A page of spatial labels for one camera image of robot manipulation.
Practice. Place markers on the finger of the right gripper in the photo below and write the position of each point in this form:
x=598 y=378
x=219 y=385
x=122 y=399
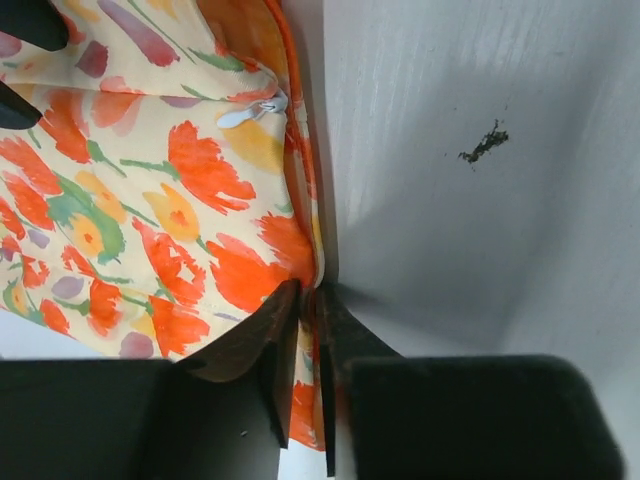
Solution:
x=38 y=23

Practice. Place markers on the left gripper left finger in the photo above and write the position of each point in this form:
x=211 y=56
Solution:
x=221 y=413

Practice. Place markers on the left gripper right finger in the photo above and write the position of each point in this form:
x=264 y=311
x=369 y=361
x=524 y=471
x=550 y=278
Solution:
x=387 y=416

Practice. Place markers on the floral orange skirt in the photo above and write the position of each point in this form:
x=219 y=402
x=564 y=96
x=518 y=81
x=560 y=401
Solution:
x=168 y=188

